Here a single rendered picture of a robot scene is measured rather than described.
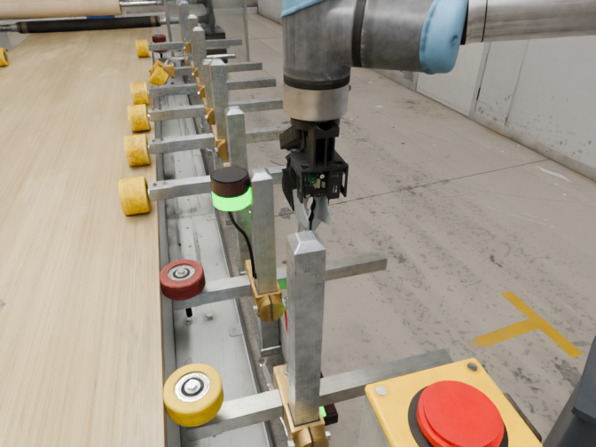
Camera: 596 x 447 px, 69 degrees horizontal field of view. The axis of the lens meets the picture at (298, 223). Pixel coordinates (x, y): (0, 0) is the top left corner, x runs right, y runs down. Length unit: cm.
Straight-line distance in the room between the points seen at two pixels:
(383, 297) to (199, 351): 121
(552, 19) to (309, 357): 53
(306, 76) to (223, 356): 69
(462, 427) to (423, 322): 180
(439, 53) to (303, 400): 47
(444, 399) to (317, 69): 43
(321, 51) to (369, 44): 6
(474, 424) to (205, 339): 90
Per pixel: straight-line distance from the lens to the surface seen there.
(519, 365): 201
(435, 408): 24
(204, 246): 137
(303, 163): 63
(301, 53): 57
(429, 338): 198
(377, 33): 55
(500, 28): 69
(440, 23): 55
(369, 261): 91
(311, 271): 47
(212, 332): 111
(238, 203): 68
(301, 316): 51
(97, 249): 95
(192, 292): 81
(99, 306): 82
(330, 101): 59
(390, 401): 25
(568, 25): 71
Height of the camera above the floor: 143
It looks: 34 degrees down
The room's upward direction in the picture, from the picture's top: straight up
